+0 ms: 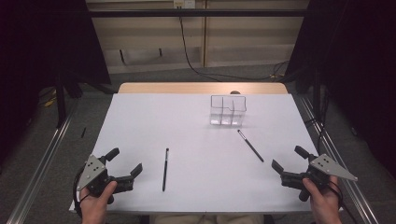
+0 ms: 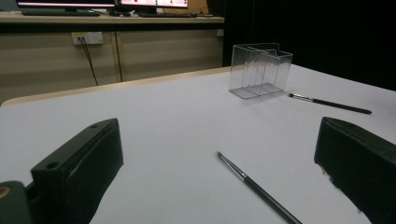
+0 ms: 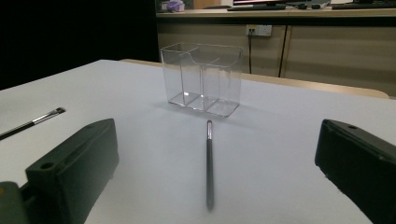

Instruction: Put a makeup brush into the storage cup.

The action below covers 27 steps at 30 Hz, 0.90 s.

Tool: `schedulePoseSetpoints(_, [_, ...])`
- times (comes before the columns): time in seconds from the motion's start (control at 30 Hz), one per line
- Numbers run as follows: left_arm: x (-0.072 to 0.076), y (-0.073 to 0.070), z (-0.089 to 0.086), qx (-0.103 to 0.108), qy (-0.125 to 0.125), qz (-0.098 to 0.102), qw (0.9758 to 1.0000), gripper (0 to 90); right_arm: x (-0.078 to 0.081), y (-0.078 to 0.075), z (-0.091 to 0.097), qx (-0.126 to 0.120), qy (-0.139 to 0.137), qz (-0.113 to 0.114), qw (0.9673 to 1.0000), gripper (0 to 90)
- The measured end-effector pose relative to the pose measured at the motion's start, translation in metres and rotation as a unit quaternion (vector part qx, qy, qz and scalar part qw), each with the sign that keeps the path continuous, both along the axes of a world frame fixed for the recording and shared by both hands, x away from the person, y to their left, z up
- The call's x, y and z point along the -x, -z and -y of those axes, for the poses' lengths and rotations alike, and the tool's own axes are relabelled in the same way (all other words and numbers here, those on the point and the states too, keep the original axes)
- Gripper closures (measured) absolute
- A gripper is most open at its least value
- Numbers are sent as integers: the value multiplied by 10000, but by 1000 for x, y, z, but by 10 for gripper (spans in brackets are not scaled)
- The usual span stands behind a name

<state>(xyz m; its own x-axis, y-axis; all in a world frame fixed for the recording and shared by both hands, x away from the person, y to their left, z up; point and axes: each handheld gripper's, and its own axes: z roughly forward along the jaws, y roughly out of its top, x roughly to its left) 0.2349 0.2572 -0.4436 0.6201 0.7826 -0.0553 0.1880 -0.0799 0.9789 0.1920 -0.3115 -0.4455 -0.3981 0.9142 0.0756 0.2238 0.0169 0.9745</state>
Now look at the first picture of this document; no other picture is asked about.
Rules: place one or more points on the white paper sheet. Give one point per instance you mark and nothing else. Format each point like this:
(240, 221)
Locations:
(199, 174)

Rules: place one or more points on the black curtain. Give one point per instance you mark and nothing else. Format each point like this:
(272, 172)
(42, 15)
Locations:
(40, 46)
(358, 62)

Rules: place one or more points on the metal floor rail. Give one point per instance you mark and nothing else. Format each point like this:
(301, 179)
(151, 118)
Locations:
(40, 158)
(339, 149)

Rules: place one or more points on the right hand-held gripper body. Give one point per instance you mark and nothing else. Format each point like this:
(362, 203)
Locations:
(327, 168)

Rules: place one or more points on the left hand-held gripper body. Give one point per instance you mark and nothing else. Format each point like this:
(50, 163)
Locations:
(93, 174)

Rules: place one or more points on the person's left hand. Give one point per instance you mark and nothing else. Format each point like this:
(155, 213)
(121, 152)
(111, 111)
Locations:
(95, 208)

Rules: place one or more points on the black horizontal frame bar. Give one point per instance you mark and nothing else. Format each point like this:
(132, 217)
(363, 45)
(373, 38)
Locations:
(199, 13)

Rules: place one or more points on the person's right hand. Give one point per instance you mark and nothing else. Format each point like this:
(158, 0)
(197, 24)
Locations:
(327, 205)

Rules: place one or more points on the clear plastic organizer box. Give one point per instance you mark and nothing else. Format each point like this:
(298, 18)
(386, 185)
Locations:
(228, 115)

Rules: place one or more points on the black stand pole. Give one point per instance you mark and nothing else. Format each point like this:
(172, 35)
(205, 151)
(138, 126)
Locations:
(61, 102)

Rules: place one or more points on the white wall socket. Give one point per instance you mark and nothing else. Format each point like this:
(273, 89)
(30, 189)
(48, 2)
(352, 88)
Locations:
(184, 3)

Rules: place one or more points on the small black floor piece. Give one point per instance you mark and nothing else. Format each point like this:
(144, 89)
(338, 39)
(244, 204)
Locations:
(83, 132)

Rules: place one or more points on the dark table grommet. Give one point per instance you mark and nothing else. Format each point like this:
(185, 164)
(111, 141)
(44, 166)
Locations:
(235, 92)

